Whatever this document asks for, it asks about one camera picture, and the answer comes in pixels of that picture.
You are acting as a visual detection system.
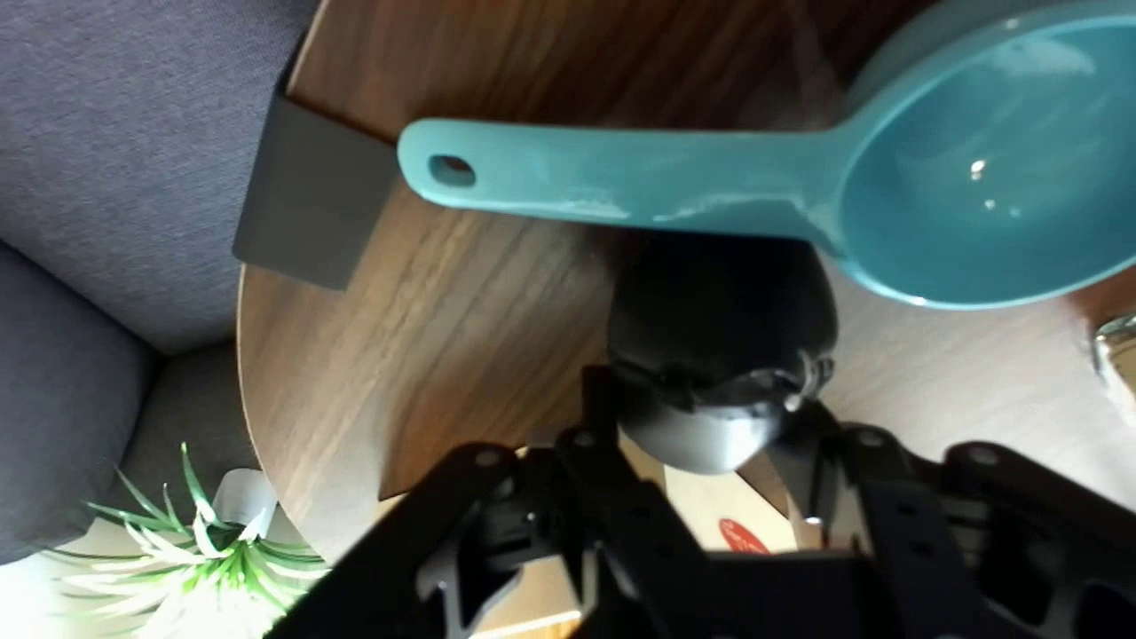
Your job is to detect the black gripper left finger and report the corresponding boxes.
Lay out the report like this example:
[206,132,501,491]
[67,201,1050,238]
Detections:
[267,364,718,639]

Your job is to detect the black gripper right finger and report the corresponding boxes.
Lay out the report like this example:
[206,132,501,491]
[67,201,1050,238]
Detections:
[769,399,1136,639]

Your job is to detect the round black object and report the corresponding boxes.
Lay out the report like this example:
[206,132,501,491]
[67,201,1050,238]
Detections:
[602,231,841,480]

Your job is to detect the silver metal ball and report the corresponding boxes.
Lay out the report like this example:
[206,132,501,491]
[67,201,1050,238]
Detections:
[1088,309,1136,412]

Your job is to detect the round wooden table black legs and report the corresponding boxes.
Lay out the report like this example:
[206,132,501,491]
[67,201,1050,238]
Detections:
[229,0,1136,573]

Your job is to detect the white plant pot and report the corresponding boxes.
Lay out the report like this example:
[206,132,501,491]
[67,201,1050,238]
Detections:
[209,465,282,547]

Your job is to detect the green spiky plant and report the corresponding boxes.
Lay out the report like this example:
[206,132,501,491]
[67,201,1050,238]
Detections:
[49,439,335,639]

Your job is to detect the dark grey sofa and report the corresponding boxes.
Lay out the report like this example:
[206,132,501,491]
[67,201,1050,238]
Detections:
[0,0,326,568]

